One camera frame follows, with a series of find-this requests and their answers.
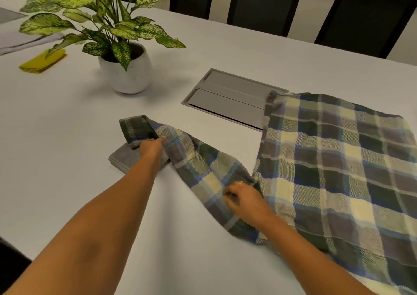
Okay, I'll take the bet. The person's right hand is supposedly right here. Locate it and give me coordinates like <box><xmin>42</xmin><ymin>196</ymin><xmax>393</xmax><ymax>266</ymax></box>
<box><xmin>223</xmin><ymin>181</ymin><xmax>278</xmax><ymax>232</ymax></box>

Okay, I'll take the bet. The person's left hand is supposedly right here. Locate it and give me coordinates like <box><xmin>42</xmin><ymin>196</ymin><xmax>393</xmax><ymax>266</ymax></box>
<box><xmin>138</xmin><ymin>136</ymin><xmax>170</xmax><ymax>172</ymax></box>

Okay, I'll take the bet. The grey towel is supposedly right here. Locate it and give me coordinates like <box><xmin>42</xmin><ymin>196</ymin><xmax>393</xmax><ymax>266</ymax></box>
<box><xmin>108</xmin><ymin>141</ymin><xmax>171</xmax><ymax>175</ymax></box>

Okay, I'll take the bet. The plaid flannel shirt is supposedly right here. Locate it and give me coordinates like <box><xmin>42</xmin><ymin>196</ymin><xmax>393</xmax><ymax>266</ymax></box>
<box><xmin>119</xmin><ymin>91</ymin><xmax>417</xmax><ymax>295</ymax></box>

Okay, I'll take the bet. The person's right forearm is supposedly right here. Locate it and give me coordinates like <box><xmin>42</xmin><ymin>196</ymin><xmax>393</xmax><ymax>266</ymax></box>
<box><xmin>259</xmin><ymin>215</ymin><xmax>378</xmax><ymax>295</ymax></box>

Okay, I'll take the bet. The person's left forearm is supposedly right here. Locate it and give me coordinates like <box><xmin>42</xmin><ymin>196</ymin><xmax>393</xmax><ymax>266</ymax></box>
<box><xmin>3</xmin><ymin>156</ymin><xmax>161</xmax><ymax>295</ymax></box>

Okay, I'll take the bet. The yellow folded cloth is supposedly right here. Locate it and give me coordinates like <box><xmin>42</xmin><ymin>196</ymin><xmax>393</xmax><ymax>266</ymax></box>
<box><xmin>18</xmin><ymin>48</ymin><xmax>68</xmax><ymax>74</ymax></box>

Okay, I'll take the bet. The small variegated table plant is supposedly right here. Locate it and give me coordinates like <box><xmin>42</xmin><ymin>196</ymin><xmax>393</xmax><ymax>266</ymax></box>
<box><xmin>18</xmin><ymin>0</ymin><xmax>187</xmax><ymax>73</ymax></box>

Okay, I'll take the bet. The grey table cable box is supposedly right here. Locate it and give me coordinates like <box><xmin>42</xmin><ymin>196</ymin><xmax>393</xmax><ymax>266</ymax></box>
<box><xmin>181</xmin><ymin>68</ymin><xmax>291</xmax><ymax>133</ymax></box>

